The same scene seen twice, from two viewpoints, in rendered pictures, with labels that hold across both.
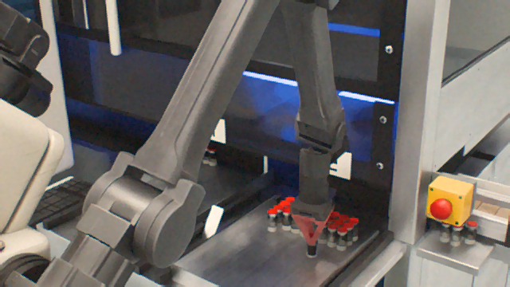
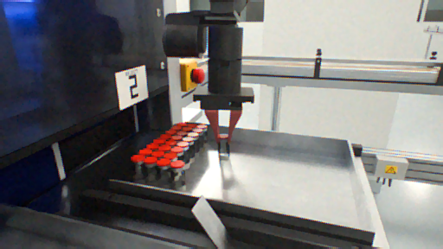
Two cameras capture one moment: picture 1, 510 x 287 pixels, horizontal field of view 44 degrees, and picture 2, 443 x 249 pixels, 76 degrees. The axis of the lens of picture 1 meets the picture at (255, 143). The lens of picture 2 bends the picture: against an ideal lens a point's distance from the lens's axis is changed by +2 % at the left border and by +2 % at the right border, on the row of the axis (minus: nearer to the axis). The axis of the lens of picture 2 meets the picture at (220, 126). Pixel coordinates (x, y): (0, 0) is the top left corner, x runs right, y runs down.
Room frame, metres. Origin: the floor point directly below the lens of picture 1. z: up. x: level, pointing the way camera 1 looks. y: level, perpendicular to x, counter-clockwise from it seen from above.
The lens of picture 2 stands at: (1.23, 0.33, 1.13)
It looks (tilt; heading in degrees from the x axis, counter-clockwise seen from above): 21 degrees down; 250
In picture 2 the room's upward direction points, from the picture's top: straight up
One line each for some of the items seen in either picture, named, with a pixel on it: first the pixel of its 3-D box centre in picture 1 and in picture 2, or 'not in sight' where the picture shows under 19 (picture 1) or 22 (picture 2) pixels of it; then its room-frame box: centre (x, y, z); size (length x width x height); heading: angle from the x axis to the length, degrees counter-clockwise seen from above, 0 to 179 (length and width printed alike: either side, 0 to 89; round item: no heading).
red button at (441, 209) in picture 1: (441, 208); (196, 75); (1.05, -0.36, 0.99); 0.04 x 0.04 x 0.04; 53
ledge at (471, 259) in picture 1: (458, 246); (171, 117); (1.11, -0.42, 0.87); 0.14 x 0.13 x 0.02; 143
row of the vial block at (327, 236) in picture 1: (309, 226); (186, 153); (1.14, -0.11, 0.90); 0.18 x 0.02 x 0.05; 53
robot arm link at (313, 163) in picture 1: (315, 159); (221, 42); (1.07, -0.11, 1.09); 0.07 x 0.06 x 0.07; 149
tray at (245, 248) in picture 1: (279, 253); (246, 165); (1.05, -0.04, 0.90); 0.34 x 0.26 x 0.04; 143
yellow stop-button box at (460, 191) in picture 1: (450, 198); (180, 74); (1.09, -0.38, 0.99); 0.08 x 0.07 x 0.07; 143
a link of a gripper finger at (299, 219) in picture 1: (313, 220); (221, 118); (1.07, -0.11, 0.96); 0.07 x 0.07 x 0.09; 68
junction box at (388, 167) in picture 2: not in sight; (389, 167); (0.14, -0.47, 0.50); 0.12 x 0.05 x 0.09; 143
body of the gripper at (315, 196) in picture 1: (314, 189); (224, 79); (1.07, -0.11, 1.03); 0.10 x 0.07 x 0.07; 158
